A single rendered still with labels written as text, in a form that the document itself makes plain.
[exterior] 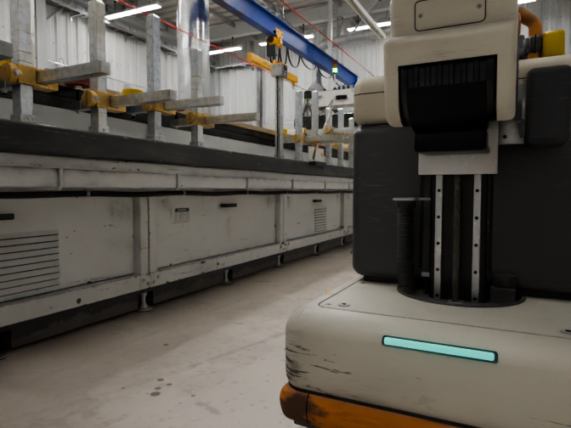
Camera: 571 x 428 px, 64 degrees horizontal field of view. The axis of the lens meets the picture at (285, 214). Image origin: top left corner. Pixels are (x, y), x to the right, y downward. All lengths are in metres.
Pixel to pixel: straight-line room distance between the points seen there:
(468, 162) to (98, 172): 1.11
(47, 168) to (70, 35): 9.66
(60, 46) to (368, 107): 9.91
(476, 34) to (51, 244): 1.44
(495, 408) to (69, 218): 1.46
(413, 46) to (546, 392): 0.61
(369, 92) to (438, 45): 0.36
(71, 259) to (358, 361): 1.21
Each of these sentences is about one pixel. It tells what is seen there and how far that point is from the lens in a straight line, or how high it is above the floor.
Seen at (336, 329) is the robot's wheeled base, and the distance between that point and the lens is 0.90.
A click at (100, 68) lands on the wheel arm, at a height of 0.82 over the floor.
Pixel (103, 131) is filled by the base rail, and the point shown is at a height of 0.71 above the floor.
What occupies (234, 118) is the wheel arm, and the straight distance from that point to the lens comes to 1.88.
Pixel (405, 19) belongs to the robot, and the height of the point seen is 0.84.
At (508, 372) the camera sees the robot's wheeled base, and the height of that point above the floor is 0.23.
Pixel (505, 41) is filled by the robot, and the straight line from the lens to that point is 0.87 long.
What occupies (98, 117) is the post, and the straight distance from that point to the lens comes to 1.57.
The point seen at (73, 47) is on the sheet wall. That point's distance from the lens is 11.09.
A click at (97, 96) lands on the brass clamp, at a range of 1.56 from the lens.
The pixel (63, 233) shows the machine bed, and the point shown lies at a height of 0.37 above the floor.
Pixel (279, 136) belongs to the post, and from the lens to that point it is 2.56.
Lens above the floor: 0.52
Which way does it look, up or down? 3 degrees down
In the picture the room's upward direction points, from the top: straight up
